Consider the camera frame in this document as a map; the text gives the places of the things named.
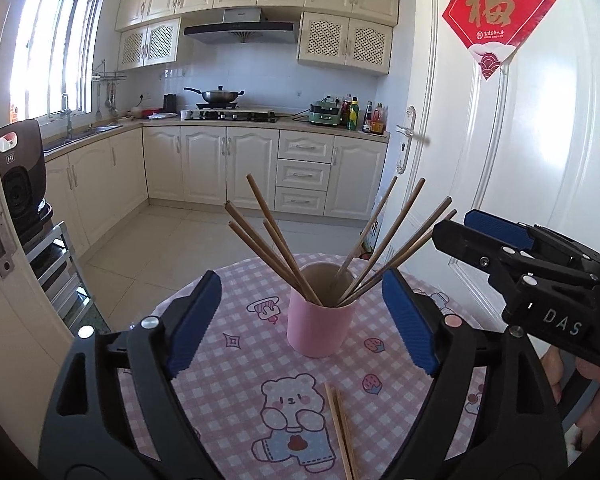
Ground wooden chopstick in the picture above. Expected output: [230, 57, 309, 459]
[263, 220, 322, 306]
[224, 200, 303, 295]
[341, 208, 458, 307]
[340, 196, 453, 306]
[324, 382, 354, 480]
[338, 176, 426, 305]
[246, 174, 322, 306]
[334, 390, 361, 480]
[329, 176, 398, 288]
[228, 220, 304, 297]

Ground lower kitchen cabinets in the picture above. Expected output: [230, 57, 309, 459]
[45, 124, 387, 255]

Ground kitchen cabinets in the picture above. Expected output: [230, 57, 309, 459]
[45, 124, 387, 255]
[116, 0, 400, 75]

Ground upper kitchen cabinets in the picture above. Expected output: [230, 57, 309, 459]
[116, 0, 400, 75]

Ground right hand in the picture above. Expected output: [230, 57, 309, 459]
[542, 346, 600, 461]

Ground white door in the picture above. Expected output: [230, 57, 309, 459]
[379, 0, 600, 340]

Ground pink checkered tablecloth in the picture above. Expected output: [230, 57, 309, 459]
[116, 252, 496, 480]

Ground metal shelf rack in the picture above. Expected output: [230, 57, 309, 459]
[26, 221, 109, 335]

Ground orange oil bottle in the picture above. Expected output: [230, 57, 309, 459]
[370, 103, 386, 134]

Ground dark sauce bottle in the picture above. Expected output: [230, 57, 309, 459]
[362, 101, 374, 132]

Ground pink cylindrical utensil holder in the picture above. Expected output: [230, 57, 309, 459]
[286, 262, 355, 359]

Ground green bottle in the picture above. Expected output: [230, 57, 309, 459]
[347, 96, 360, 131]

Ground green electric cooker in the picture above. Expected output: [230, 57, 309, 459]
[308, 96, 341, 127]

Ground red fu door decoration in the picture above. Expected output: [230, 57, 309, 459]
[442, 0, 557, 79]

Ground sink faucet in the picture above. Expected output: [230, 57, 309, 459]
[60, 93, 73, 141]

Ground black wok with lid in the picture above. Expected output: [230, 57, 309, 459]
[184, 86, 245, 106]

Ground gas stove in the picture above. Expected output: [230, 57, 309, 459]
[185, 107, 278, 124]

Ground black kettle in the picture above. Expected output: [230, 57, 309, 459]
[162, 93, 178, 114]

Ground range hood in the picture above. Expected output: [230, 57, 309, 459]
[183, 8, 299, 44]

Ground window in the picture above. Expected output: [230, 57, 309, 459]
[9, 0, 99, 122]

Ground door handle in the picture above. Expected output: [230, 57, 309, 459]
[396, 105, 430, 176]

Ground wall utensil rack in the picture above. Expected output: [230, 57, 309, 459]
[92, 60, 126, 122]

